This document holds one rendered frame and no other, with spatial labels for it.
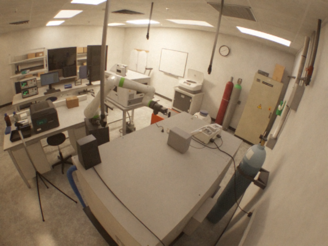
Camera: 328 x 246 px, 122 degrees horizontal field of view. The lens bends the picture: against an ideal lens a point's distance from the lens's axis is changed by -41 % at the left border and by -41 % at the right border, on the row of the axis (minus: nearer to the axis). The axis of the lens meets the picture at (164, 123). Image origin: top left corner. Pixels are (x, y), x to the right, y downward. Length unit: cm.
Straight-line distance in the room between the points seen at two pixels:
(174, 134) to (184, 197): 43
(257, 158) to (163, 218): 113
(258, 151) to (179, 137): 88
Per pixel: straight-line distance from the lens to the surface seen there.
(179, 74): 558
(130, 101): 284
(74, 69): 459
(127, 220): 71
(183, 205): 78
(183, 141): 99
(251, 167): 163
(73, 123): 246
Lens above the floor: 209
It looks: 29 degrees down
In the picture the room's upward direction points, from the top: 9 degrees clockwise
